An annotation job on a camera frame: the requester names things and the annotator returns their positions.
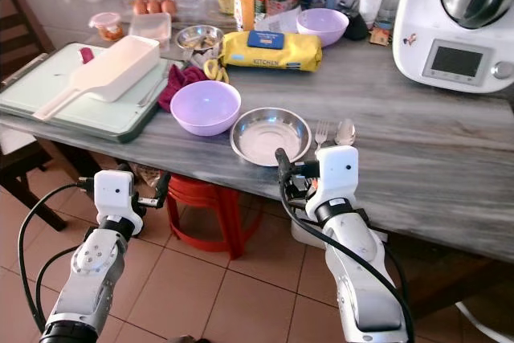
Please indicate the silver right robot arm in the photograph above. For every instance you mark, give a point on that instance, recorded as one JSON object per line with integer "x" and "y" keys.
{"x": 361, "y": 279}

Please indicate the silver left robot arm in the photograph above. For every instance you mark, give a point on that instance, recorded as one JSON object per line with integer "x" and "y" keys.
{"x": 88, "y": 279}

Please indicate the red plastic stool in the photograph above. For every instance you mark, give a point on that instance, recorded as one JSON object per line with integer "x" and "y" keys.
{"x": 209, "y": 206}

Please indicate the round stainless steel plate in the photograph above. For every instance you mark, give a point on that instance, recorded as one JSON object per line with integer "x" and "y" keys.
{"x": 269, "y": 136}

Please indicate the silver metal spoon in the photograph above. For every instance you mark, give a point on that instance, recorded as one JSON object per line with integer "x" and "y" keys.
{"x": 345, "y": 130}

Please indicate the lilac plastic bowl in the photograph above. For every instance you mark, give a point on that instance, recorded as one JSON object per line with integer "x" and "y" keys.
{"x": 205, "y": 106}
{"x": 323, "y": 23}

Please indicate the maroon cloth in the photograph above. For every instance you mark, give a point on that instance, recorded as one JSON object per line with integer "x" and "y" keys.
{"x": 181, "y": 78}

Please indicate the white plastic scoop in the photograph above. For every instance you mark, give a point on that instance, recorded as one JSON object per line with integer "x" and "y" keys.
{"x": 120, "y": 70}

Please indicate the small yellow plastic utensil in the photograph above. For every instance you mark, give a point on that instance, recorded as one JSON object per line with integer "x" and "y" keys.
{"x": 215, "y": 70}

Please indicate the yellow kitchen wipes pack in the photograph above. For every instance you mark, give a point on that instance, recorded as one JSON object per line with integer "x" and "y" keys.
{"x": 289, "y": 54}

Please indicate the small stainless steel bowl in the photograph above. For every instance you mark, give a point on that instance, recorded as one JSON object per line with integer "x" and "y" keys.
{"x": 199, "y": 39}

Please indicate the small red clip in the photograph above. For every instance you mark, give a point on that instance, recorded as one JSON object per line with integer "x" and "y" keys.
{"x": 86, "y": 55}

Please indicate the clear plastic food container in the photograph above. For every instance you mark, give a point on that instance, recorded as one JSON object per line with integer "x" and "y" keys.
{"x": 150, "y": 26}

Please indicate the small black pouch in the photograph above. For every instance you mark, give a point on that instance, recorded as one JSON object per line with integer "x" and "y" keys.
{"x": 356, "y": 28}

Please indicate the small printed carton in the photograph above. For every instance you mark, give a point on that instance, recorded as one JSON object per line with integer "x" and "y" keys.
{"x": 380, "y": 35}

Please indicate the small pink lidded jar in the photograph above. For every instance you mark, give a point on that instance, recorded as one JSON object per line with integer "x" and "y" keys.
{"x": 106, "y": 27}

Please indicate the brown egg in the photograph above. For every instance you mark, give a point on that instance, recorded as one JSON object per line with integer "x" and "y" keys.
{"x": 169, "y": 6}
{"x": 153, "y": 5}
{"x": 139, "y": 6}

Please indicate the dark wooden chair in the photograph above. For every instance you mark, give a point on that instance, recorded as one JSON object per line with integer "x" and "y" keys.
{"x": 20, "y": 46}

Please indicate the white kitchen food processor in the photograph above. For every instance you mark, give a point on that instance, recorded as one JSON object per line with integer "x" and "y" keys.
{"x": 426, "y": 14}

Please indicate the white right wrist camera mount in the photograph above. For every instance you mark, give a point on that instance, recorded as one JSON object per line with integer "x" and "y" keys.
{"x": 339, "y": 170}

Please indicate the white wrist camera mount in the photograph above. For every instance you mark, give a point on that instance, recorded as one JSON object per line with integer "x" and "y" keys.
{"x": 112, "y": 194}
{"x": 339, "y": 170}

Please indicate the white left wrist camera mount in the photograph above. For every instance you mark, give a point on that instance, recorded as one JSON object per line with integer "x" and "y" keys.
{"x": 112, "y": 194}

